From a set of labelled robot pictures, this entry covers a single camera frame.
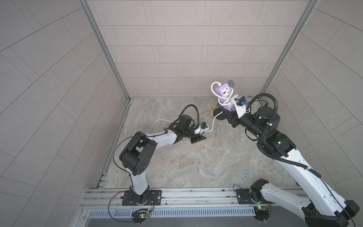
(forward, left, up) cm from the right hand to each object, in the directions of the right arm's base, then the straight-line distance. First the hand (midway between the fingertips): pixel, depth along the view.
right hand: (225, 105), depth 63 cm
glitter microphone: (+22, -9, -6) cm, 25 cm away
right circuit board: (-37, -16, -39) cm, 56 cm away
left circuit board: (-36, +43, -33) cm, 65 cm away
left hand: (+3, +7, -29) cm, 30 cm away
